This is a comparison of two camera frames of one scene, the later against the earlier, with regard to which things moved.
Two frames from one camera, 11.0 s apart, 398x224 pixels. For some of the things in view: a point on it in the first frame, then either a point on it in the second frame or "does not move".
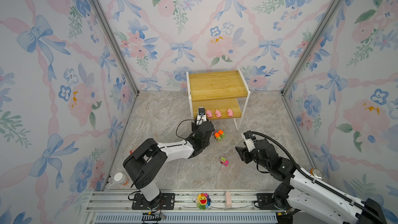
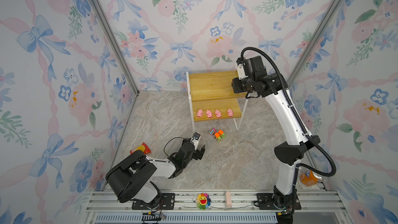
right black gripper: [243, 154] to [235, 86]
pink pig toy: [230, 112] does not move
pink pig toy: [218, 113] does not move
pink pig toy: [209, 113] does not move
